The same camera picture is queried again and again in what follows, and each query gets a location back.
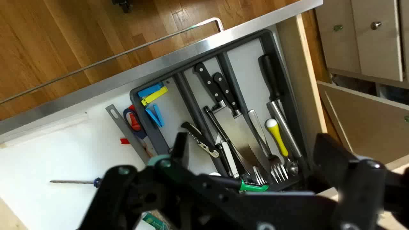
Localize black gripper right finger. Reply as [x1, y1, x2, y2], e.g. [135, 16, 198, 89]
[314, 131, 409, 230]

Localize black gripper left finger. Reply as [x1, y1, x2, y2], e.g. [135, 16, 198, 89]
[78, 131, 222, 230]

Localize yellow-handled spoon with white tip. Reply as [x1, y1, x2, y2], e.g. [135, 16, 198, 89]
[264, 117, 301, 177]

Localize open wooden cabinet drawer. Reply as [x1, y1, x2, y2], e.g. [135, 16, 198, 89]
[317, 80, 409, 165]

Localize beige cabinet drawer front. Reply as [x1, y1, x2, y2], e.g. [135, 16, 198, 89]
[397, 0, 409, 82]
[314, 0, 361, 74]
[350, 0, 404, 83]

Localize flat grey metal strip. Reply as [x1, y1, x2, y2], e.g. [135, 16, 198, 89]
[105, 103, 152, 165]

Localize blue plastic clip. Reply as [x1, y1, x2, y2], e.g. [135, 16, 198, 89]
[144, 102, 165, 129]
[136, 82, 170, 99]

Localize black folding corkscrew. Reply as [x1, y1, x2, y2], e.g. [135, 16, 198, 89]
[180, 120, 221, 159]

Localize black tool with green end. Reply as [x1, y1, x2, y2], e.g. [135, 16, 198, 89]
[199, 171, 271, 194]

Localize grey cutlery tray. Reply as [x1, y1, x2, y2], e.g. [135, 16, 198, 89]
[129, 28, 310, 190]

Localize thin metal skewer blue handle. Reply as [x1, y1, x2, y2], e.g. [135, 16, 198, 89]
[48, 176, 105, 189]

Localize red-handled scissors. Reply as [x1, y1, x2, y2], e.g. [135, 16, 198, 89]
[121, 105, 148, 139]

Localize black-handled broad chef knife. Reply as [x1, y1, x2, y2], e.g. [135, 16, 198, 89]
[193, 62, 259, 174]

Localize steel drawer handle bar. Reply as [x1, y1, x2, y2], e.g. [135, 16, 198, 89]
[0, 16, 225, 106]

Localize black-handled sharpening steel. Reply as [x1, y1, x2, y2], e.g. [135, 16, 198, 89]
[258, 52, 304, 163]

